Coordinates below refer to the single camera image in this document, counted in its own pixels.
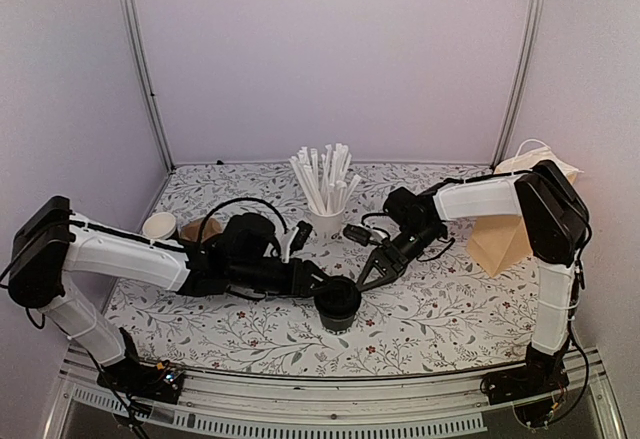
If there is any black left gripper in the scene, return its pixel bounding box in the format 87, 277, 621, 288
229, 261, 334, 303

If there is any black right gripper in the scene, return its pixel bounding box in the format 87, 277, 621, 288
355, 226, 442, 295

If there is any black plastic cup lid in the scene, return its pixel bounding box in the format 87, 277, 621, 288
313, 277, 362, 316

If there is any black and white coffee cup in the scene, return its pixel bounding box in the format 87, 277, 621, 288
319, 312, 357, 335

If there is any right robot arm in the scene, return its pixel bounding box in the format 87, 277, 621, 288
356, 160, 592, 395

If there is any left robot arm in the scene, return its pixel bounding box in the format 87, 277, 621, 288
1, 196, 347, 393

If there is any white paper straw cup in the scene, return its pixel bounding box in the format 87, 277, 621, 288
308, 204, 344, 239

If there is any paper-wrapped straws bundle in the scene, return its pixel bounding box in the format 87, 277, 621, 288
289, 143, 362, 217

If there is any brown cardboard cup carrier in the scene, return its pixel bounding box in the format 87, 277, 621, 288
179, 217, 224, 242

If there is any brown paper bag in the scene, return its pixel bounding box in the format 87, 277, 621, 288
467, 138, 582, 278

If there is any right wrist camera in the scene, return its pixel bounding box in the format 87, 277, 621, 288
342, 224, 391, 247

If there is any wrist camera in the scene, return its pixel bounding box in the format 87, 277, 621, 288
342, 224, 391, 247
281, 221, 313, 263

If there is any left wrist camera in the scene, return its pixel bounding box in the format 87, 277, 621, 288
281, 221, 313, 263

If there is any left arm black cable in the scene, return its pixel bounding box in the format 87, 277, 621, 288
197, 197, 289, 260

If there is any aluminium front rail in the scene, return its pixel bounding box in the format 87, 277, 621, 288
45, 347, 629, 438

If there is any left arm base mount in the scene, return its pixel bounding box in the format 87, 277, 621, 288
97, 328, 185, 405

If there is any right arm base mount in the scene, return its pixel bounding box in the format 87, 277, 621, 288
480, 345, 590, 429

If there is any left aluminium corner post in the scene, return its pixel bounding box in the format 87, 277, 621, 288
120, 0, 175, 173

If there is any aluminium corner post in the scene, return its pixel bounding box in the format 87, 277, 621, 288
491, 0, 545, 168
120, 0, 175, 173

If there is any right aluminium corner post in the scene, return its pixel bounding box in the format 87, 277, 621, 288
491, 0, 545, 168

